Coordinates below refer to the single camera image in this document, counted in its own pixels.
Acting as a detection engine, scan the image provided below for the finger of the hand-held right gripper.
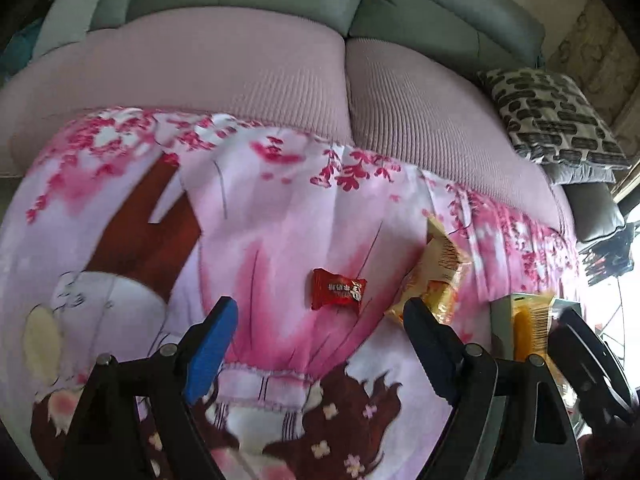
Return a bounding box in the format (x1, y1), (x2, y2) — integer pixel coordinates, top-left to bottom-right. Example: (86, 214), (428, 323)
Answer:
(547, 308), (640, 423)

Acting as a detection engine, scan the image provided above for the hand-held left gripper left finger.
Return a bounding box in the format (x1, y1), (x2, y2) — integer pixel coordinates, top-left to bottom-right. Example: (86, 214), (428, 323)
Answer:
(55, 296), (239, 480)

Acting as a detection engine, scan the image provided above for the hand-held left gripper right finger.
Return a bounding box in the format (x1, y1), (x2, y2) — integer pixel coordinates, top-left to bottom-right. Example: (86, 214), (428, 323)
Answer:
(402, 297), (586, 480)

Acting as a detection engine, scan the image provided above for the orange snack packet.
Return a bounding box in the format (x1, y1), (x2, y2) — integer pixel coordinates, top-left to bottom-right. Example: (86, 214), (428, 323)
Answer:
(511, 292), (553, 363)

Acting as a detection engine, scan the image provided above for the small yellow snack packet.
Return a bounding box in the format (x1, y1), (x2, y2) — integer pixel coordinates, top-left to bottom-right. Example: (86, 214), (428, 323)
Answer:
(384, 212), (471, 326)

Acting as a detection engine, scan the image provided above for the small red candy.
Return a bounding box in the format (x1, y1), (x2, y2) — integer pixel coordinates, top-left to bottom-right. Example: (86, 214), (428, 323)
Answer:
(311, 267), (368, 313)

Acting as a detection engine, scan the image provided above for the black metal rack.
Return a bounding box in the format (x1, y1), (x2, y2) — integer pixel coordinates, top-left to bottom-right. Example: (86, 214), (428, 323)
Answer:
(580, 225), (640, 286)

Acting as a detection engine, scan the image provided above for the pink printed blanket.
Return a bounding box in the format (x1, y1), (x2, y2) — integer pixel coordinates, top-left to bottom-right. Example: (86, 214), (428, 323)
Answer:
(0, 105), (591, 480)

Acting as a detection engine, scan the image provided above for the grey pillow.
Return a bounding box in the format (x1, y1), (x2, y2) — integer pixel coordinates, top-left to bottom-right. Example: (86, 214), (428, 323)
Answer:
(542, 162), (617, 187)

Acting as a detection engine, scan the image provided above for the black and white patterned pillow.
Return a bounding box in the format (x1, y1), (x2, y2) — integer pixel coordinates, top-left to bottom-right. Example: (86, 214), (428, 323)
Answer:
(477, 67), (632, 170)

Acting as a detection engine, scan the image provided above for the pink ribbed seat cover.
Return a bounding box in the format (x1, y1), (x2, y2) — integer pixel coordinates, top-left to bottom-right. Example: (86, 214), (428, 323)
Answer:
(0, 7), (576, 241)

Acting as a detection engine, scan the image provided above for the beige patterned curtain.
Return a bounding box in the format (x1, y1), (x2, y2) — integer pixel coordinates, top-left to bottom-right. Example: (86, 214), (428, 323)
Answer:
(545, 0), (640, 131)

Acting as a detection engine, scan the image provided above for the teal cloth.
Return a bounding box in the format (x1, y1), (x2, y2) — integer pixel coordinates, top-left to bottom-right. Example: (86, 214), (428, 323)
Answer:
(0, 20), (46, 81)

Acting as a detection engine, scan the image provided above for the light grey cushion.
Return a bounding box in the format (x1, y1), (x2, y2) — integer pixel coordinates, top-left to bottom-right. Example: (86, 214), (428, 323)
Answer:
(32, 0), (126, 56)

